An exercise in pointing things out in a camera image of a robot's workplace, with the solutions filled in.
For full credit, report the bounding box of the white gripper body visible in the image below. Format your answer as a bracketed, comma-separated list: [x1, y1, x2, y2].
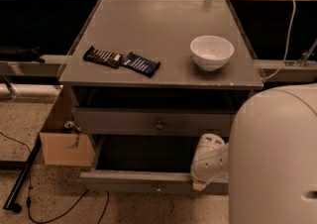
[190, 134, 229, 186]

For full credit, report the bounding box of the grey drawer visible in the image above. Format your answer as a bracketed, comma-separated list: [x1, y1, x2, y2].
[80, 135, 230, 196]
[73, 107, 234, 137]

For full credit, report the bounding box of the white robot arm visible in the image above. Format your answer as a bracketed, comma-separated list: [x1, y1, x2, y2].
[190, 83, 317, 224]

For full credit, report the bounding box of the grey drawer cabinet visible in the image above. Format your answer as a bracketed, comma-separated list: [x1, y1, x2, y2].
[58, 0, 264, 196]

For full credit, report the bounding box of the grey top drawer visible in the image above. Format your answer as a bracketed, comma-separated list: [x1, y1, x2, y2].
[73, 107, 234, 137]

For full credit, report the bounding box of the white bowl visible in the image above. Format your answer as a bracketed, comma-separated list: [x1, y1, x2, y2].
[190, 36, 235, 71]

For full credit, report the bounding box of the blue snack bar wrapper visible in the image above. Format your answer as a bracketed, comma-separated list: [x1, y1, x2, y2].
[121, 53, 160, 77]

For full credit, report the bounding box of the brown snack bar wrapper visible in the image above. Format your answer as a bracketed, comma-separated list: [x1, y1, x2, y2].
[83, 46, 123, 69]

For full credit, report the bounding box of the cardboard box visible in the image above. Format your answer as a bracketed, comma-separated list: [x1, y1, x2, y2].
[40, 89, 95, 167]

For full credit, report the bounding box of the metal can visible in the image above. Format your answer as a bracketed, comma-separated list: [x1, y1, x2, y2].
[63, 120, 76, 131]

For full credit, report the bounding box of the black metal floor bar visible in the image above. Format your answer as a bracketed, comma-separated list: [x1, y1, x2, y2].
[0, 138, 42, 213]

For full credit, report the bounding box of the black object on ledge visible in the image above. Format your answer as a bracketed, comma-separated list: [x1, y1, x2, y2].
[0, 46, 46, 63]

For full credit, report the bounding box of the black floor cable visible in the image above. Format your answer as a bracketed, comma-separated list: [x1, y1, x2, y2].
[0, 130, 111, 224]

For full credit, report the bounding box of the white hanging cable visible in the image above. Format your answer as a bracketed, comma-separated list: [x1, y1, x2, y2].
[261, 0, 297, 82]

